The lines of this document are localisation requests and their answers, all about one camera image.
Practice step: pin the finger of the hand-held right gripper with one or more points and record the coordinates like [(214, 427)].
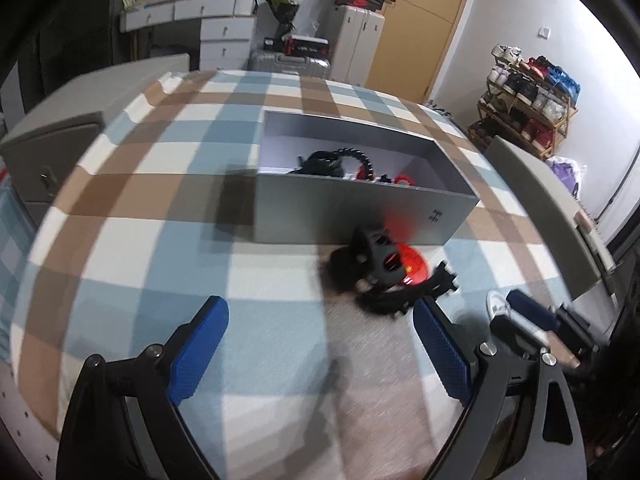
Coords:
[(515, 335), (530, 309)]

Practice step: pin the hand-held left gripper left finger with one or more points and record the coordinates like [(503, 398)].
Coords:
[(200, 350)]

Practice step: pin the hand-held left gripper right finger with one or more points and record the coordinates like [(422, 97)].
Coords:
[(442, 355)]

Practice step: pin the long black claw clip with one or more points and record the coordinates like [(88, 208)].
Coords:
[(400, 301)]

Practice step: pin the black hair scrunchie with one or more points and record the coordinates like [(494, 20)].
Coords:
[(344, 267)]

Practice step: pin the grey cardboard box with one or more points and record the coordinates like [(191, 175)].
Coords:
[(325, 210)]

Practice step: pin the bumpy black hair claw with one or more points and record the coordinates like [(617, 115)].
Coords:
[(320, 162)]

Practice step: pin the person's right hand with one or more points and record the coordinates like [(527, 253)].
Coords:
[(564, 352)]

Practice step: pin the purple bag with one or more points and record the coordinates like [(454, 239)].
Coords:
[(565, 172)]

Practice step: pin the checked blanket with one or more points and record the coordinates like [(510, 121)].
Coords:
[(150, 210)]

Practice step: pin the bamboo shoe rack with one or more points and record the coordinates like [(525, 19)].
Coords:
[(564, 130)]

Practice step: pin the white perforated board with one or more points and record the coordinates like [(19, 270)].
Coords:
[(15, 410)]

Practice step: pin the shoe rack with shoes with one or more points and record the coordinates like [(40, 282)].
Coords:
[(525, 85)]

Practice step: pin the grey bedside cabinet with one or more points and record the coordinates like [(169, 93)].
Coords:
[(50, 125)]

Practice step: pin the silver suitcase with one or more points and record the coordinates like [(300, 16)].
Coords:
[(285, 62)]

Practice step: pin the wooden door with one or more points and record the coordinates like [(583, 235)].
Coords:
[(425, 20)]

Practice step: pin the white upright suitcase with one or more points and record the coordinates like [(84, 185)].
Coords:
[(357, 45)]

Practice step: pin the black red striped box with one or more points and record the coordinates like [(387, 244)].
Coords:
[(307, 47)]

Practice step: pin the white desk with drawers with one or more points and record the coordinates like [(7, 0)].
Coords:
[(225, 27)]

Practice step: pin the black shoe box red logo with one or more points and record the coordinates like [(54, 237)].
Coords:
[(360, 1)]

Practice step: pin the dark flower bouquet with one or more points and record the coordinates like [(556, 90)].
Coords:
[(281, 7)]

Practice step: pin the white light switch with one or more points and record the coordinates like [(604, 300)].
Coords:
[(544, 32)]

